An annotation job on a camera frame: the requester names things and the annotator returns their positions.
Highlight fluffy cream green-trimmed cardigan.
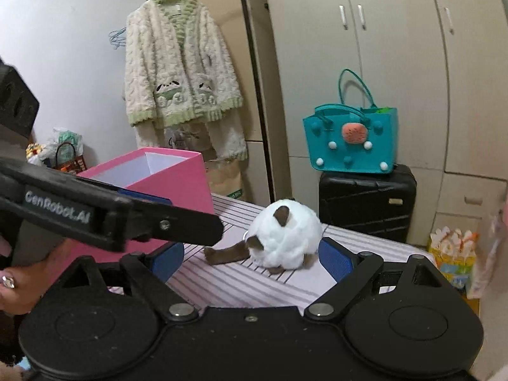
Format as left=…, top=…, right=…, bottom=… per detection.
left=122, top=0, right=245, bottom=129

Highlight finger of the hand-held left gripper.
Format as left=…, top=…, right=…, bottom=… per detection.
left=119, top=194, right=225, bottom=247

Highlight white brown plush cat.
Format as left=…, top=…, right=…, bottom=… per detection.
left=203, top=199, right=322, bottom=275

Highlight striped pink white sheet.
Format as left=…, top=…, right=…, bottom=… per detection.
left=107, top=192, right=438, bottom=311

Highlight brown handled gift bag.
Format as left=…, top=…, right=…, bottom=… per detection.
left=53, top=142, right=89, bottom=175

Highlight brown paper bag green label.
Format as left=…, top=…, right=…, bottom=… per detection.
left=204, top=157, right=244, bottom=201

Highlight colourful gift bag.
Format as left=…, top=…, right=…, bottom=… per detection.
left=428, top=226, right=480, bottom=291

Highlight white plastic bag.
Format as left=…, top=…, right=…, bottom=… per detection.
left=47, top=126, right=85, bottom=156

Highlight yellow patterned packet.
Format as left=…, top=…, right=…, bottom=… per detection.
left=25, top=142, right=50, bottom=166

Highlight black suitcase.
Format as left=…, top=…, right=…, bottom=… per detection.
left=318, top=164, right=418, bottom=244

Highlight teal felt tote bag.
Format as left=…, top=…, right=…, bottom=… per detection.
left=303, top=69, right=399, bottom=176

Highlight person's left hand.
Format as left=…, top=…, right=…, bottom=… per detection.
left=0, top=234, right=57, bottom=317

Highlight blue wire hangers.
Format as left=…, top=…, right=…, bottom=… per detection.
left=108, top=26, right=129, bottom=51

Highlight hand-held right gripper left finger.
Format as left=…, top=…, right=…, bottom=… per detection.
left=43, top=242, right=198, bottom=323

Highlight pink cardboard box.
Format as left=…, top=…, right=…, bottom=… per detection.
left=67, top=147, right=215, bottom=265

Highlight beige three-door wardrobe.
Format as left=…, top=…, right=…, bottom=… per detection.
left=238, top=0, right=508, bottom=247

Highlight black clothes rack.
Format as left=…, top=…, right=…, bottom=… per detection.
left=146, top=0, right=277, bottom=204

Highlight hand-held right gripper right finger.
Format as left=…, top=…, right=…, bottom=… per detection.
left=304, top=237, right=456, bottom=323

